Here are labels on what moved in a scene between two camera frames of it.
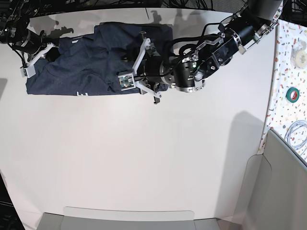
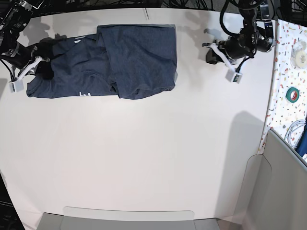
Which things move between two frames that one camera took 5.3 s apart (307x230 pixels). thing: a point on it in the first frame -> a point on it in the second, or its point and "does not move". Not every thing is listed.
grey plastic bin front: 95,218 does not move
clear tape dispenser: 299,54 does not move
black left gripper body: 33,43 -> 19,55
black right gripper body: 158,69 -> 235,47
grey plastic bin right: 274,194 does not move
